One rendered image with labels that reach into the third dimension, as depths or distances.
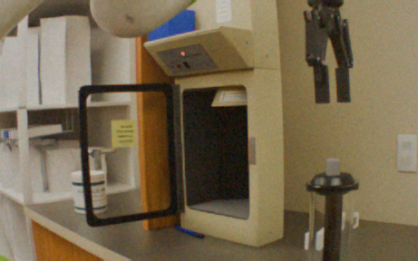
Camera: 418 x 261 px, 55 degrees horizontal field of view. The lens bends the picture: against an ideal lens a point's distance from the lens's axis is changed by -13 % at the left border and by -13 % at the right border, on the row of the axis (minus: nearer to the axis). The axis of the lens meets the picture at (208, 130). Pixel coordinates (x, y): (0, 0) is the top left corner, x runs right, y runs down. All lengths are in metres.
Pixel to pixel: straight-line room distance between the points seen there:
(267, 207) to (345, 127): 0.44
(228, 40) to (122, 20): 0.53
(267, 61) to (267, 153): 0.24
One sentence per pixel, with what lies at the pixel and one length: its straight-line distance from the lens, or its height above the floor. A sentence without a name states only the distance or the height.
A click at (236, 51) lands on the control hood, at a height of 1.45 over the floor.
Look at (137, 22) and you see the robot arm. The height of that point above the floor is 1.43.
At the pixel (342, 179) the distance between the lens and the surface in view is 0.84.
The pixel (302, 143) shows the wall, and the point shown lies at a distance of 1.60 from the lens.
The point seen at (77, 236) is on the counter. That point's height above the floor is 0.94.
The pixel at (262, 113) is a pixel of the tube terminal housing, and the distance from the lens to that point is 1.18.
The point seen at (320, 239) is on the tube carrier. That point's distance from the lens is 0.86.
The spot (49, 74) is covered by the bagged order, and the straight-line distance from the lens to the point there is 2.24.
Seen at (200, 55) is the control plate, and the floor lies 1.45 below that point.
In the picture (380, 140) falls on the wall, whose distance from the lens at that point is 1.44.
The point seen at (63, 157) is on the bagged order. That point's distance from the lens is 2.25.
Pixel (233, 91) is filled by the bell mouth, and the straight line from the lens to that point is 1.26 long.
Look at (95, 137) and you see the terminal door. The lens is 1.26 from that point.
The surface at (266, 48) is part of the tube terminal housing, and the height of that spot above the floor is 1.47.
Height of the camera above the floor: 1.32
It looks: 3 degrees down
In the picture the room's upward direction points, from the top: 2 degrees counter-clockwise
